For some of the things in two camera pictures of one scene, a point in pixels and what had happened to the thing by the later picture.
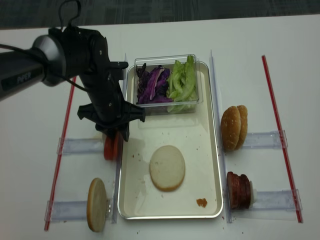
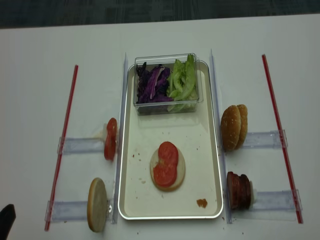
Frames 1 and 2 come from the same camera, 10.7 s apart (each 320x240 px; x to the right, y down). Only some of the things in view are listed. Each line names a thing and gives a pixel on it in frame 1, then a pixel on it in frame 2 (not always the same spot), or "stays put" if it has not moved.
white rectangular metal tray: (169, 166) stays put
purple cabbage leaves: (151, 85) stays put
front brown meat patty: (235, 190) stays put
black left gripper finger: (124, 129) → (7, 217)
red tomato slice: (116, 147) → (165, 171)
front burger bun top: (230, 126) stays put
